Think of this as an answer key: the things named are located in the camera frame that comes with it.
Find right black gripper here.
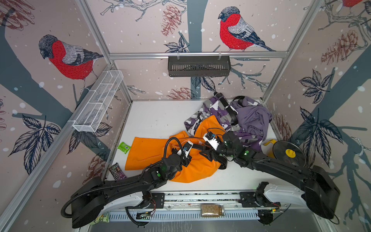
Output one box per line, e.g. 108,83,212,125
199,140,237,160

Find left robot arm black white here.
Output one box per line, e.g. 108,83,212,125
61,142,193,229

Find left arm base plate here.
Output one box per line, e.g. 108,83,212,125
135,192,165,209

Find dark candy packet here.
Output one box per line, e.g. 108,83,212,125
109,163,127,180

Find green snack bag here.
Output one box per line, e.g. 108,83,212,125
90,212,110,225

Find orange trousers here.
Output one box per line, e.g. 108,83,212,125
125,116,226,183

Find horizontal aluminium frame bar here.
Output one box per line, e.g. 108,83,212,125
109,51,288,61

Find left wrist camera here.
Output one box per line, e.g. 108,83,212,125
183,141,193,157

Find white wire mesh basket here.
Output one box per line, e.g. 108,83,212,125
72,70,123,132

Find plain purple garment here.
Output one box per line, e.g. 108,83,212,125
231,96,272,150

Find jar of grains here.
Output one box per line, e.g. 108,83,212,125
201,204,225,218

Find yellow object beside spool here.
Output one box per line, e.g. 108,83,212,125
261,139,277,158

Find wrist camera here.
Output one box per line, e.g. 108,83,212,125
183,141,193,157
203,132,221,150

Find black perforated metal shelf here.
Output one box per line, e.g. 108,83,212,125
168,56,231,77

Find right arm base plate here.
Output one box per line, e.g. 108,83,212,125
238,191,281,208

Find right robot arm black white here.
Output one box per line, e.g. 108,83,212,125
193,132,340,219

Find small green packet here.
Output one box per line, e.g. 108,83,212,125
117,142,131,154

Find purple camouflage trousers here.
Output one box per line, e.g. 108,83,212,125
184,92,261,151

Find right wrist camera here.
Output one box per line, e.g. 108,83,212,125
203,132,221,150

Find black spool yellow hub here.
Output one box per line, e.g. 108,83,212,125
272,141,306,167

